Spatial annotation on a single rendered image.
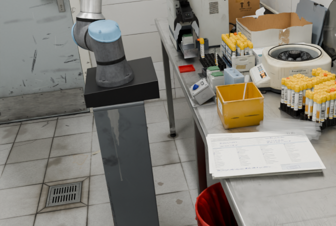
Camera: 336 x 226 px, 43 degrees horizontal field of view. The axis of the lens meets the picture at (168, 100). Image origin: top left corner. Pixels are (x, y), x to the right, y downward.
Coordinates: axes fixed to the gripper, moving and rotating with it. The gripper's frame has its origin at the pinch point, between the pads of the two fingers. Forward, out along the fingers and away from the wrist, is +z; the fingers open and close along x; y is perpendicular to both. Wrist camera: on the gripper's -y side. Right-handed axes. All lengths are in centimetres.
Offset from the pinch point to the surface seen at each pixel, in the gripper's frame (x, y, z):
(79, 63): 68, 134, 52
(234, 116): -2, -75, 4
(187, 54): 1.6, -8.0, 5.0
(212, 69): -3.6, -37.7, 1.8
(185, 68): 4.3, -16.7, 8.4
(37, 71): 101, 134, 54
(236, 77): -8, -56, -2
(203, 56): -5.2, -12.0, 5.3
